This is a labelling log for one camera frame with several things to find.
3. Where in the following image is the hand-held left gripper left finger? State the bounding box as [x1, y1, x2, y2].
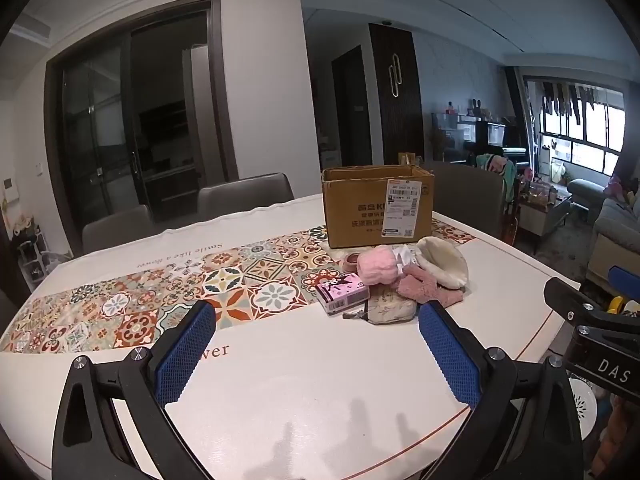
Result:
[51, 300, 217, 480]

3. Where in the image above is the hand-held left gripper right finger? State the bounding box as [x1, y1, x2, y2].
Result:
[417, 302, 586, 480]

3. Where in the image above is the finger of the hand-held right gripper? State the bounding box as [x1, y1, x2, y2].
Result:
[608, 266, 640, 293]
[544, 277, 640, 332]

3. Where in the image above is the pink knit cloth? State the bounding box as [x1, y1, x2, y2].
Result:
[395, 265, 466, 307]

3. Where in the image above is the beige fabric pouch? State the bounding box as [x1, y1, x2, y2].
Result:
[342, 287, 417, 326]

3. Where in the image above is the cream plush slipper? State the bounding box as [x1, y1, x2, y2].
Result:
[416, 236, 469, 291]

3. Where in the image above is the white zigzag-edged cloth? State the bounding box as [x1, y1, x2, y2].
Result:
[392, 246, 426, 278]

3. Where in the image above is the pink fluffy plush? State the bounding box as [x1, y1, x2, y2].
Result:
[356, 245, 407, 283]

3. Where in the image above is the pink small carton box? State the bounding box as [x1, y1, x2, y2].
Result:
[315, 274, 371, 315]

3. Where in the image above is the cardboard box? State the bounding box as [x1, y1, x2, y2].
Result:
[321, 164, 435, 250]

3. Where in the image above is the grey sofa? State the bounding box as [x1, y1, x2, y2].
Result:
[567, 177, 640, 286]

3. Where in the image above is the white perforated round object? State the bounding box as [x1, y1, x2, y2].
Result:
[569, 377, 598, 436]

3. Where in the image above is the coffee table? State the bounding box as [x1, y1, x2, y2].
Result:
[517, 180, 573, 253]

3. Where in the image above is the patterned white tablecloth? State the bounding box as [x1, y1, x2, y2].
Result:
[0, 192, 581, 480]

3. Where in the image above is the grey dining chair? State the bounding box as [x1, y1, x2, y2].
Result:
[196, 172, 295, 223]
[81, 204, 156, 256]
[422, 160, 506, 241]

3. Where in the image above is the large window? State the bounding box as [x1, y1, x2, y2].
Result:
[522, 75, 626, 176]

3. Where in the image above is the white storage rack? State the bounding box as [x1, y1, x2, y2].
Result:
[15, 215, 51, 286]

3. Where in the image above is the cluttered sideboard shelf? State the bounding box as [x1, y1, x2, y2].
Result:
[432, 107, 528, 166]

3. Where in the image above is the dark glass sliding door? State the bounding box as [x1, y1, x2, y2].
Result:
[44, 0, 240, 256]

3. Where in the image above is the dark interior door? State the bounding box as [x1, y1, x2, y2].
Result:
[331, 45, 373, 166]

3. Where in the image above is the dark cabinet with gold handle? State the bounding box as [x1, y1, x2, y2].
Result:
[369, 22, 426, 166]

